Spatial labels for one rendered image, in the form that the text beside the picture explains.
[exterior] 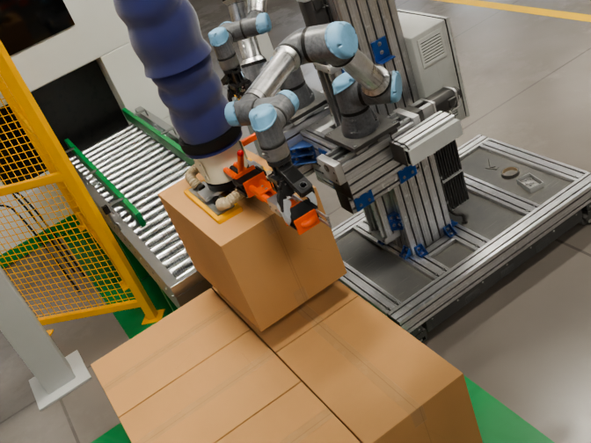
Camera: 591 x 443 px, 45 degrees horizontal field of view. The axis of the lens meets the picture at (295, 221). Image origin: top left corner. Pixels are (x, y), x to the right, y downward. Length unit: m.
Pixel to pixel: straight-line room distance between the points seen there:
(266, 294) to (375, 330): 0.42
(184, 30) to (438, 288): 1.60
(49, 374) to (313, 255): 1.89
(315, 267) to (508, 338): 1.02
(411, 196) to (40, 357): 2.06
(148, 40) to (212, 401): 1.27
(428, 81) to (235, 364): 1.41
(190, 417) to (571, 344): 1.58
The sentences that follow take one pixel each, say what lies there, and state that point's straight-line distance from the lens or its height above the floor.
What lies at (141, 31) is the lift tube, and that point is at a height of 1.76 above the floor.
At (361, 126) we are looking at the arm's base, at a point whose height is 1.08.
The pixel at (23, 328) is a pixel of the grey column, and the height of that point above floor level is 0.44.
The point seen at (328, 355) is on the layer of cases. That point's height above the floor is 0.54.
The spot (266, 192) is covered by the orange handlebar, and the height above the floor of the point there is 1.19.
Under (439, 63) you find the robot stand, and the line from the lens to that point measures 3.13.
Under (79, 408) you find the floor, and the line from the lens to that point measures 3.90.
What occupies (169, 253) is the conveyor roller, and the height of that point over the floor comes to 0.53.
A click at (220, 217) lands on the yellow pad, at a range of 2.50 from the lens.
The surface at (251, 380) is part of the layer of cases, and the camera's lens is 2.65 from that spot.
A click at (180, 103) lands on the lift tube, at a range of 2.43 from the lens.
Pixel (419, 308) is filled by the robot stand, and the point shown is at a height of 0.22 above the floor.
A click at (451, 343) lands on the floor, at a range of 3.28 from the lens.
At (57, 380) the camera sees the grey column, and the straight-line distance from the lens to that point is 4.05.
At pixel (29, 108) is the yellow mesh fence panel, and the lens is 3.57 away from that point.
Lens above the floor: 2.31
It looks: 32 degrees down
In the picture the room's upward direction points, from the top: 22 degrees counter-clockwise
